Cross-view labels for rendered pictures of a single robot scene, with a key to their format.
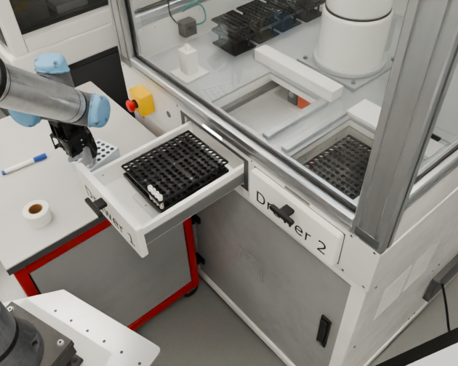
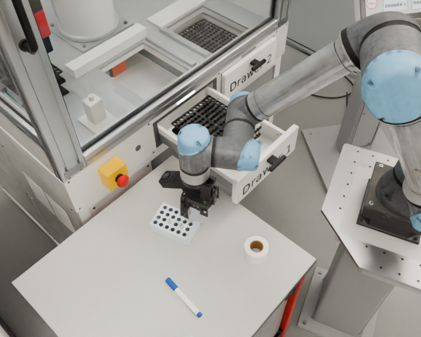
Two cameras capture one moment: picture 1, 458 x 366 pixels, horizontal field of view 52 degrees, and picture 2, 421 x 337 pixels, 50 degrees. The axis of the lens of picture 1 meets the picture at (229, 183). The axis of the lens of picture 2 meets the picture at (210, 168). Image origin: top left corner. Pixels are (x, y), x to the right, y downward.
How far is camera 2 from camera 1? 1.56 m
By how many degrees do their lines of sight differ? 60
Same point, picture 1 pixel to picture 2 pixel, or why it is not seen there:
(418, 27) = not seen: outside the picture
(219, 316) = not seen: hidden behind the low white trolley
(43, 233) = (272, 243)
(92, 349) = (359, 177)
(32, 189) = (219, 275)
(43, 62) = (202, 134)
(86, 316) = (338, 188)
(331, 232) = (273, 41)
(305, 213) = (260, 51)
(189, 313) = not seen: hidden behind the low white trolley
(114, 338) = (347, 168)
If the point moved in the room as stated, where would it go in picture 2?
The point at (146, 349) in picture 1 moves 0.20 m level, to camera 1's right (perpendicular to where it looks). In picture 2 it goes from (347, 150) to (329, 109)
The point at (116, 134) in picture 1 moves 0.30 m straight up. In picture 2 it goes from (128, 221) to (110, 156)
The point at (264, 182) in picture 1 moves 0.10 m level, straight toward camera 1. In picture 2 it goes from (236, 69) to (264, 67)
